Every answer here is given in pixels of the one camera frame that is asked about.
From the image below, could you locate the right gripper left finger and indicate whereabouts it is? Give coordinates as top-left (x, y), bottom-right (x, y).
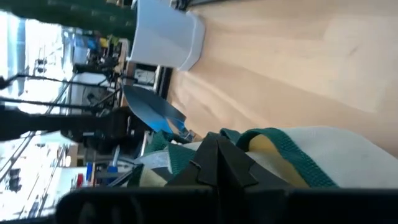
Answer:
top-left (166, 133), bottom-right (220, 189)

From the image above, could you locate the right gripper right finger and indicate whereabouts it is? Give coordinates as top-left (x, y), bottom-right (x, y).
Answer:
top-left (218, 136), bottom-right (293, 189)

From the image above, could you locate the wide steel trowel wooden handle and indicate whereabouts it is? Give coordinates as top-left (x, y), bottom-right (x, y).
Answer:
top-left (122, 84), bottom-right (200, 142)

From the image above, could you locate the beige green-trimmed gardening bag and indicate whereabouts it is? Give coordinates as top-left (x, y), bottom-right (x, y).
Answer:
top-left (127, 126), bottom-right (398, 190)

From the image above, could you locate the white hexagonal plant pot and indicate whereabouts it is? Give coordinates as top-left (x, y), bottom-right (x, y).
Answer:
top-left (129, 0), bottom-right (206, 72)

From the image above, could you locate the black tubular stand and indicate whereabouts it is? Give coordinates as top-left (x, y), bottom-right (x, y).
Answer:
top-left (0, 73), bottom-right (137, 113)

